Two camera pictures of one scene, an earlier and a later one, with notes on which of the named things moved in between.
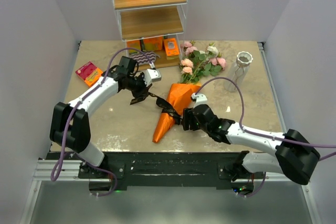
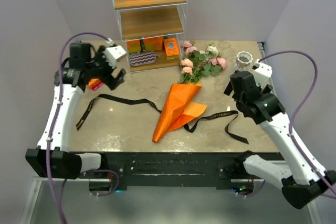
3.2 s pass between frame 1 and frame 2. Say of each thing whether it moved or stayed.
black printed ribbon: moved
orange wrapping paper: stayed
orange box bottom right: stayed
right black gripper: moved
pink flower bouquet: stayed
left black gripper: moved
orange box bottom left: stayed
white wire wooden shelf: stayed
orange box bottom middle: stayed
